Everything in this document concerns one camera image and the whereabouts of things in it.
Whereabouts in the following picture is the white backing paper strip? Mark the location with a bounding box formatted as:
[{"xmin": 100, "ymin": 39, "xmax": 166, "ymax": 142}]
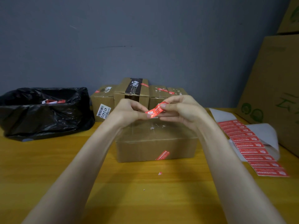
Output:
[{"xmin": 208, "ymin": 108, "xmax": 280, "ymax": 162}]

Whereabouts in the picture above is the black plastic trash bag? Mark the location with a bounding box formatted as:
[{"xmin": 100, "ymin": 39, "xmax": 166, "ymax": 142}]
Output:
[{"xmin": 0, "ymin": 87, "xmax": 95, "ymax": 142}]

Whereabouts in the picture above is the person's right forearm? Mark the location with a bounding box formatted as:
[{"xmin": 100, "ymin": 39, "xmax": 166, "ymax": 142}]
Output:
[{"xmin": 195, "ymin": 123, "xmax": 287, "ymax": 224}]

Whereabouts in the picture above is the long brown cardboard box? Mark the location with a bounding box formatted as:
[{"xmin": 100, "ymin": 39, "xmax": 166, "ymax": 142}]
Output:
[{"xmin": 115, "ymin": 116, "xmax": 199, "ymax": 163}]

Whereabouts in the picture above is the white printed price label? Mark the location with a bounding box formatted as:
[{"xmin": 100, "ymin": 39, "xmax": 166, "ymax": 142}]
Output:
[{"xmin": 96, "ymin": 104, "xmax": 112, "ymax": 120}]

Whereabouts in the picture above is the box with black tape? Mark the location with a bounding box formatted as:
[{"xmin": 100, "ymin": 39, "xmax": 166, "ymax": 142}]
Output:
[{"xmin": 114, "ymin": 77, "xmax": 150, "ymax": 110}]

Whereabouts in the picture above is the large green printed carton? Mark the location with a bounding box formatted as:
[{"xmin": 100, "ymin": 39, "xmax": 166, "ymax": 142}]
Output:
[
  {"xmin": 277, "ymin": 0, "xmax": 299, "ymax": 34},
  {"xmin": 236, "ymin": 34, "xmax": 299, "ymax": 158}
]

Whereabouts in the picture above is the person's right hand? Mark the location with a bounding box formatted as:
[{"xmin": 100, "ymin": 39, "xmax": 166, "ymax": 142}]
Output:
[{"xmin": 157, "ymin": 95, "xmax": 208, "ymax": 132}]

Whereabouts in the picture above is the person's left hand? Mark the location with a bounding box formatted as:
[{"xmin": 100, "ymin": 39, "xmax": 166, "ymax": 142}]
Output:
[{"xmin": 105, "ymin": 98, "xmax": 151, "ymax": 130}]

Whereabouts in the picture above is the small brown cardboard box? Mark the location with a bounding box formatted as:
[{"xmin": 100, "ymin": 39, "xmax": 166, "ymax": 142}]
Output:
[
  {"xmin": 90, "ymin": 85, "xmax": 117, "ymax": 122},
  {"xmin": 148, "ymin": 85, "xmax": 169, "ymax": 110},
  {"xmin": 167, "ymin": 87, "xmax": 188, "ymax": 98}
]

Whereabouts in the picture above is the red sticker label strip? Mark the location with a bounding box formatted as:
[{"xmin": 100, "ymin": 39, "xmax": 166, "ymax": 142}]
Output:
[{"xmin": 217, "ymin": 119, "xmax": 290, "ymax": 178}]

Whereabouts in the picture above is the person's left forearm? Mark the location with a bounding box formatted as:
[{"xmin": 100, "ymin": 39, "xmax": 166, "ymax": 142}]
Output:
[{"xmin": 22, "ymin": 123, "xmax": 122, "ymax": 224}]

